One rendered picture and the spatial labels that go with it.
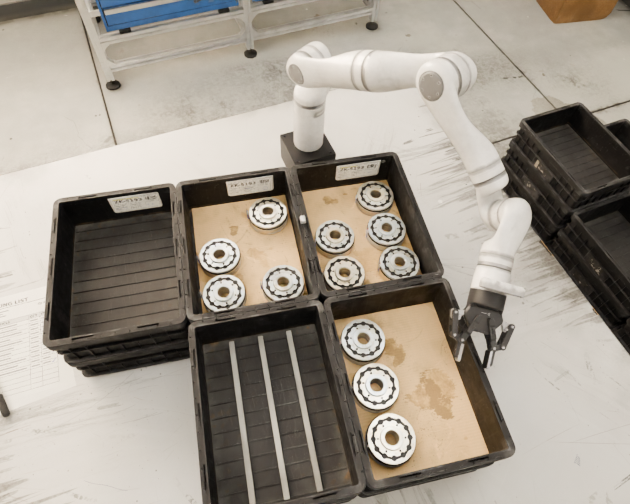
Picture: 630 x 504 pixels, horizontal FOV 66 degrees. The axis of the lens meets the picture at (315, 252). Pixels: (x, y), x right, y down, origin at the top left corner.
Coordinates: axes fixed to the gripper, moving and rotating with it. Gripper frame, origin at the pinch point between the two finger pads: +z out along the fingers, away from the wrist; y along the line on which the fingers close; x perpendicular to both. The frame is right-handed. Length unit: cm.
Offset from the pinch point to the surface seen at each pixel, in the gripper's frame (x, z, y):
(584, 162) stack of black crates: -83, -82, -60
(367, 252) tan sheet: -25.7, -18.3, 23.3
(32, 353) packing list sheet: -28, 29, 100
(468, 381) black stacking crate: -6.2, 5.7, -2.8
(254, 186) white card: -30, -28, 57
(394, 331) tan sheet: -15.3, -0.5, 13.7
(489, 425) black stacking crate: 0.3, 12.6, -6.6
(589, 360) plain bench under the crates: -24.2, -5.8, -40.6
